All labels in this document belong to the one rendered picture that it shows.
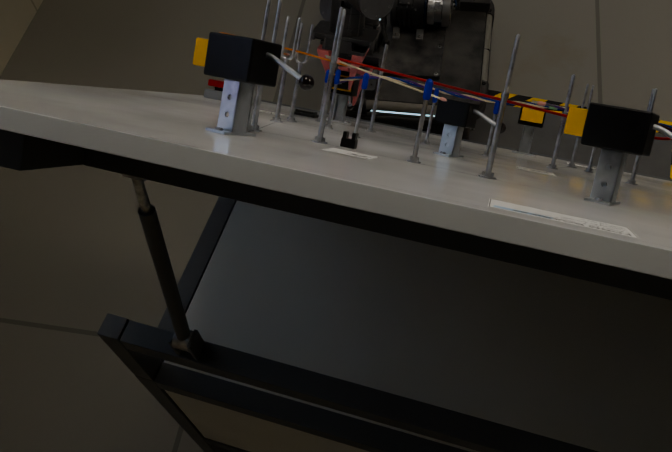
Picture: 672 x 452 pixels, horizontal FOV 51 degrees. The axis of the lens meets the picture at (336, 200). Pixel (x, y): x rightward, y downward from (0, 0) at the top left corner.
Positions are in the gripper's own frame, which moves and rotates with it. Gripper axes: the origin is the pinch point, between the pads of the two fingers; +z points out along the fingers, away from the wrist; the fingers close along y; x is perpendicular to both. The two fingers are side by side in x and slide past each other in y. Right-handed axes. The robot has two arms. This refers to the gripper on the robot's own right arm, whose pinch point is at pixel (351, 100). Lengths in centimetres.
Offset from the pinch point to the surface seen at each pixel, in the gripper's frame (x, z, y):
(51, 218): 77, 74, -113
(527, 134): 5.7, 1.4, 34.1
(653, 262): -89, -9, 36
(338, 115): -9.8, 1.4, -0.1
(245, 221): -0.1, 29.0, -18.3
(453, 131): -43.0, -6.1, 21.3
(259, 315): -15.2, 41.3, -8.7
